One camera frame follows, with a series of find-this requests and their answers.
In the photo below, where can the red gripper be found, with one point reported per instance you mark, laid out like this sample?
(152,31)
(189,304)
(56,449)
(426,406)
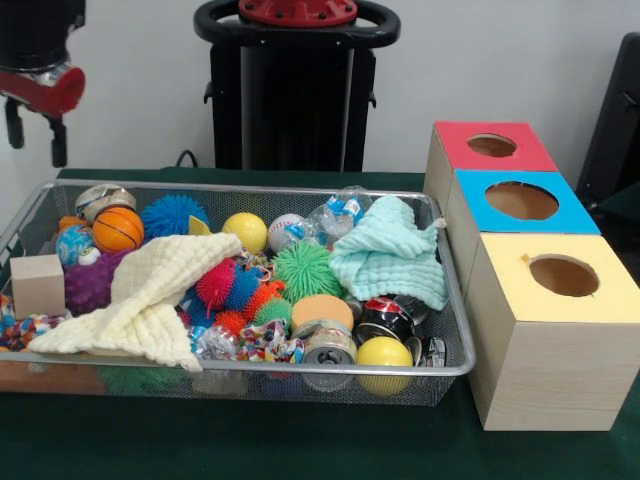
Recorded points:
(45,92)

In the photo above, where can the cream knitted cloth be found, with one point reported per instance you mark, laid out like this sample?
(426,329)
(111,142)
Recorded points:
(150,290)

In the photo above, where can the clear mesh bin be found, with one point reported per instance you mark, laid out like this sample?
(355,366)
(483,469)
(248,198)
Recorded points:
(452,385)

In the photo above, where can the wooden box with three holes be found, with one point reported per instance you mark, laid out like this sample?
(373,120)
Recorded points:
(540,350)

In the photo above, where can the orange toy basketball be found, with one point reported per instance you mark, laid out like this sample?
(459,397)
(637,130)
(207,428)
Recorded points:
(118,228)

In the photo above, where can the plain wooden block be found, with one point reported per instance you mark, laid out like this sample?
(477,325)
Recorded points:
(38,285)

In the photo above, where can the blue spiky ball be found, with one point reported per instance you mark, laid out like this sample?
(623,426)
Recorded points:
(172,215)

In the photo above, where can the purple spiky ball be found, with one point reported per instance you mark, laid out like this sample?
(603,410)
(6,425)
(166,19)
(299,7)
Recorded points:
(90,285)

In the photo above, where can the yellow ball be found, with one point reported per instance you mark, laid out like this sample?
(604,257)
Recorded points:
(384,357)
(245,232)

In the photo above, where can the green spiky ball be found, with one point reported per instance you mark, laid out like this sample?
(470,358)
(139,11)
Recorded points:
(305,270)

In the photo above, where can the orange foam disc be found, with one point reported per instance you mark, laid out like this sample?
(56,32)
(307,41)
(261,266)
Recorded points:
(322,312)

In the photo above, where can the silver soda can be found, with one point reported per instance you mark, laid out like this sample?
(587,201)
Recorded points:
(328,350)

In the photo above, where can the mint green cloth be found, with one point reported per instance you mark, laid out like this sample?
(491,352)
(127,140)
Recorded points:
(388,255)

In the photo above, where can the dark green table cloth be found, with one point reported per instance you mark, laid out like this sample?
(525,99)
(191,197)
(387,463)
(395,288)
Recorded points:
(300,440)

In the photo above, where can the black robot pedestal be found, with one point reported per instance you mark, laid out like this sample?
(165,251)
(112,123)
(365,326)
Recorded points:
(290,110)

